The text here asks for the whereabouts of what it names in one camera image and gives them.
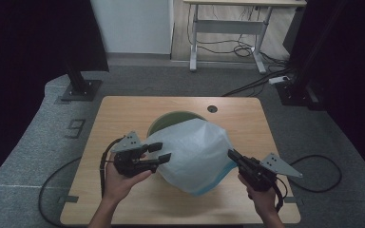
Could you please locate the white panel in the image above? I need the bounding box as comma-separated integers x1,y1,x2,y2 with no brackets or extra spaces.
90,0,175,55

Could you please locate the person's left hand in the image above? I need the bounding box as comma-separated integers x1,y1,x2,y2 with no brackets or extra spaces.
102,153,153,204

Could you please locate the white power strip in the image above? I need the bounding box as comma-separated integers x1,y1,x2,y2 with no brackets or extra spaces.
268,75,291,86

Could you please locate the black stand with base plate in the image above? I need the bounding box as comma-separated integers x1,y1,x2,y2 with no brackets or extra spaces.
59,61,104,103
275,0,328,112

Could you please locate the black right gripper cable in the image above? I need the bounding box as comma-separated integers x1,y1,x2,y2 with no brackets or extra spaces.
275,154,343,213

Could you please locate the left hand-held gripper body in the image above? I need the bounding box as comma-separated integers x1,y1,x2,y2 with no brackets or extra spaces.
110,130,156,179

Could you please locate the tangle of black floor cables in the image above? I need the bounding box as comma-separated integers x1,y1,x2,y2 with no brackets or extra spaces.
185,4,296,98

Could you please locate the white metal frame desk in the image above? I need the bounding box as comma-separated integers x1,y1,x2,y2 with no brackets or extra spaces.
182,0,308,75

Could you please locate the grey tape strip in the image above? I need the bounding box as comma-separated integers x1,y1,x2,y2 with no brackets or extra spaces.
282,196,305,204
57,195,80,204

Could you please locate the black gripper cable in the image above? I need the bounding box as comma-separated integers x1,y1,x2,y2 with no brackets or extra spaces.
275,154,343,213
37,136,125,228

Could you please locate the green plastic trash bin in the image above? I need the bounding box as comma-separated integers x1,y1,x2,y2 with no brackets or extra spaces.
145,110,208,138

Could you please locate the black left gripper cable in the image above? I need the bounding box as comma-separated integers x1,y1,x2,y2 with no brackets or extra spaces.
37,136,125,228

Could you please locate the dark tape floor mark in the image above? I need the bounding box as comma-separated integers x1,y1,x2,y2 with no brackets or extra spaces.
63,118,86,140

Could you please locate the white garbage bag blue edge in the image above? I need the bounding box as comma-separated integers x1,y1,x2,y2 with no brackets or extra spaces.
142,117,240,198

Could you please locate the person's right hand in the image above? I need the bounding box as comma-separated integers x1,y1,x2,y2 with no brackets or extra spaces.
238,173,281,220

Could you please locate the black curtain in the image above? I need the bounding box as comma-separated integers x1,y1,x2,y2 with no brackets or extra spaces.
282,0,365,186
0,0,110,192

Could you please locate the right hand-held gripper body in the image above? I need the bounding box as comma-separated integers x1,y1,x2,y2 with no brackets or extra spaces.
237,152,304,193

